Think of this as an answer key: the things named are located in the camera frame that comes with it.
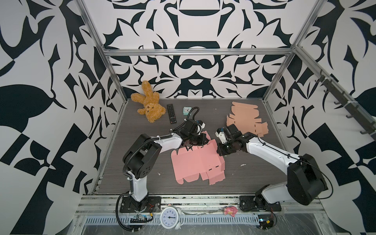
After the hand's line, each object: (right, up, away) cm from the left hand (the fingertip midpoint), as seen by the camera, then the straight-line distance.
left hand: (211, 139), depth 88 cm
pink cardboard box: (-4, -13, +2) cm, 14 cm away
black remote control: (-26, +15, +21) cm, 36 cm away
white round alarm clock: (-21, -33, -19) cm, 44 cm away
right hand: (+3, -6, -3) cm, 7 cm away
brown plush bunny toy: (-38, +18, +14) cm, 44 cm away
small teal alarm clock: (-15, +18, +24) cm, 34 cm away
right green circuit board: (+24, -37, -17) cm, 47 cm away
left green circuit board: (-38, -37, -15) cm, 55 cm away
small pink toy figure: (+6, -30, -18) cm, 36 cm away
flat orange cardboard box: (+28, +13, +23) cm, 38 cm away
